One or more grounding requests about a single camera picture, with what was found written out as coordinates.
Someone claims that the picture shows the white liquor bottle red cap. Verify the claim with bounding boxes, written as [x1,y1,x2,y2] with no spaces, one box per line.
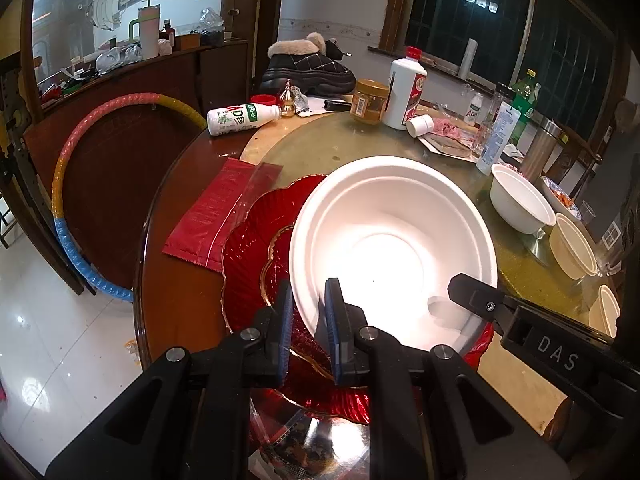
[382,46,428,131]

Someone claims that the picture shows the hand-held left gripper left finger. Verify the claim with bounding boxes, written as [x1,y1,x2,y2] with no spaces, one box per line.
[45,279,296,480]

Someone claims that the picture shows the gold glitter turntable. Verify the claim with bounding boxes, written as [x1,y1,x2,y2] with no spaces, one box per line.
[500,210,601,313]

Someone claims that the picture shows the red plate with white sticker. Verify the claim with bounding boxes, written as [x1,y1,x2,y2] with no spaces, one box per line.
[259,224,351,381]

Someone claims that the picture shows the wooden framed window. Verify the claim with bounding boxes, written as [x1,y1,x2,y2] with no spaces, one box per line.
[385,0,626,126]

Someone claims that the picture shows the colourful hula hoop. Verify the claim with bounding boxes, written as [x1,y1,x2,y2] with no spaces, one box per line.
[51,92,208,303]

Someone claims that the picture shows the white paper roll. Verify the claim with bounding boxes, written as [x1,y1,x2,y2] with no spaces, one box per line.
[459,39,480,81]

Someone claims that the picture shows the sliced pink meat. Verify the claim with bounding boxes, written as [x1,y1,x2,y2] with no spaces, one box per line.
[430,117,476,143]

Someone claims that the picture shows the clear plastic bag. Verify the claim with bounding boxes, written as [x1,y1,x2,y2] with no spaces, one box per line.
[200,7,226,46]

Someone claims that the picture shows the clear jar with black lid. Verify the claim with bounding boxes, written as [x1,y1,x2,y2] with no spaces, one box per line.
[492,82,516,111]

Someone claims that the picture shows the white milk bottle green label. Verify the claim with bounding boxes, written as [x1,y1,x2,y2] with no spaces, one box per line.
[206,101,283,137]

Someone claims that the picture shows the peanut butter jar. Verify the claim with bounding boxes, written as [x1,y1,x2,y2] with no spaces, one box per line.
[350,79,391,125]

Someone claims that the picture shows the wooden sideboard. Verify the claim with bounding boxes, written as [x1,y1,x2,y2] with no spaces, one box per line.
[30,40,251,128]

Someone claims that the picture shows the small white cup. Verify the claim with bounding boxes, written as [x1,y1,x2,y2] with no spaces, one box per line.
[406,114,435,138]

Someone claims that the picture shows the green plastic bottle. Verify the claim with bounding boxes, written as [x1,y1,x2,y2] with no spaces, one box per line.
[510,69,538,146]

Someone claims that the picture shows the red plastic packet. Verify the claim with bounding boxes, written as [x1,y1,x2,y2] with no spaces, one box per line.
[162,157,283,273]

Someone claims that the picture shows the white paper sheets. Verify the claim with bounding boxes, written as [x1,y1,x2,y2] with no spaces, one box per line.
[299,95,331,118]

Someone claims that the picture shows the red printed packet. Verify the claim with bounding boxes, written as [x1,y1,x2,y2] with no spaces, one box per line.
[250,395,373,480]

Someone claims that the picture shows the wooden cutting board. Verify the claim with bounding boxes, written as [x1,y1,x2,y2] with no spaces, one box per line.
[417,125,481,162]

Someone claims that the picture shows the wooden door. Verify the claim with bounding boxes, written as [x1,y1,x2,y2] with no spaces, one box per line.
[220,0,286,91]

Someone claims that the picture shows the steel thermos flask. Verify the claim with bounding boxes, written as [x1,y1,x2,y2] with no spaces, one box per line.
[520,120,566,183]

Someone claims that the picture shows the glass beer mug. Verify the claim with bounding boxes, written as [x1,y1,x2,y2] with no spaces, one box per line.
[595,240,626,277]

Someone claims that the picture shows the cream ribbed plastic bowl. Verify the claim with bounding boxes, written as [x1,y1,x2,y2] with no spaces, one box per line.
[588,284,622,338]
[549,212,603,281]

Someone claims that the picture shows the white disposable bowl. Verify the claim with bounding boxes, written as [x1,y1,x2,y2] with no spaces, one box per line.
[289,156,499,356]
[489,163,557,235]

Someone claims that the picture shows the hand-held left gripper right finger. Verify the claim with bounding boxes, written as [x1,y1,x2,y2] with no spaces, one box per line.
[315,277,571,480]

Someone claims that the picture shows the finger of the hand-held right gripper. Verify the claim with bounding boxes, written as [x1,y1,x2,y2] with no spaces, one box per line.
[447,272,531,347]

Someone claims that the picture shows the blue patterned plate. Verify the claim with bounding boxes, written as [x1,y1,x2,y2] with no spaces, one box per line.
[540,175,583,221]

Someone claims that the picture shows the white and blue carton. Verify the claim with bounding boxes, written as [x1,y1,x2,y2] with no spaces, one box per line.
[476,101,521,176]

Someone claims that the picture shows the red plate with gold lettering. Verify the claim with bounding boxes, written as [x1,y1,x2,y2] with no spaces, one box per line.
[220,174,496,426]

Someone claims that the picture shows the white tumbler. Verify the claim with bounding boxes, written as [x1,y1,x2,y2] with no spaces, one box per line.
[129,2,162,61]

